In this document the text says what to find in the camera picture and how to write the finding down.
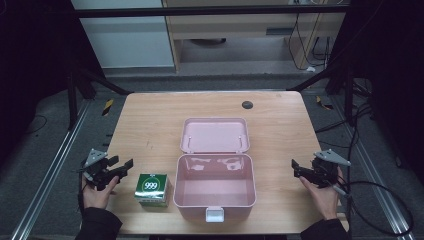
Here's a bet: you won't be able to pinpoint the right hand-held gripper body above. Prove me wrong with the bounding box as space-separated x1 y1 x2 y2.
310 148 352 190

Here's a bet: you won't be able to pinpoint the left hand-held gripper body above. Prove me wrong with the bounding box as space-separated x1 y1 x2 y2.
80 148 120 192

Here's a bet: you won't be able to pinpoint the person's left hand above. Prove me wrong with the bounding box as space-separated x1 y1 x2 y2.
81 175 120 211

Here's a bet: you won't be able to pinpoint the person's right hand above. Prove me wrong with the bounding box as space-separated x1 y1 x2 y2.
298 166 345 221

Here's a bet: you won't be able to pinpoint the green and white carton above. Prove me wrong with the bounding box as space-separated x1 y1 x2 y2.
133 172 170 208

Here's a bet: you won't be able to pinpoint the yellow and black tape strip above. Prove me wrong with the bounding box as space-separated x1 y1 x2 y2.
101 97 115 117
315 95 335 111

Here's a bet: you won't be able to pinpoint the black metal stand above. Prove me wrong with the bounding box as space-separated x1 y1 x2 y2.
287 58 356 127
65 64 133 132

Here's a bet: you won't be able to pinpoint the pink plastic storage box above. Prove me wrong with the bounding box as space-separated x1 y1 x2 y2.
172 116 258 224

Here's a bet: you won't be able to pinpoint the white cabinet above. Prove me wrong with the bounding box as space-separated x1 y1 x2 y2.
70 0 176 70

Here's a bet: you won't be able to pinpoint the black curtain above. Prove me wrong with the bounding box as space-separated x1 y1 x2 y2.
0 0 101 168
328 0 424 183

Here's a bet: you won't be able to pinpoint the light wooden desk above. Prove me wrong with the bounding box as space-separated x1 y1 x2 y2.
162 0 349 73

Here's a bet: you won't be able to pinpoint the aluminium floor rail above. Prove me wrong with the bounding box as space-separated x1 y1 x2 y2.
331 95 414 240
9 99 93 240

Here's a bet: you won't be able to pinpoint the thin black floor cable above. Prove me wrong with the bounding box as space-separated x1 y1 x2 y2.
24 114 49 136

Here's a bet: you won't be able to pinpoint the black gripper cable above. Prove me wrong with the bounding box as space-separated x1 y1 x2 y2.
331 180 415 237

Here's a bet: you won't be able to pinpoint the black hanging cables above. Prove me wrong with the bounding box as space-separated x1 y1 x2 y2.
287 12 333 72

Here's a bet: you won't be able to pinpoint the black horizontal frame bar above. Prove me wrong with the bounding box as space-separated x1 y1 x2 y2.
70 4 352 19

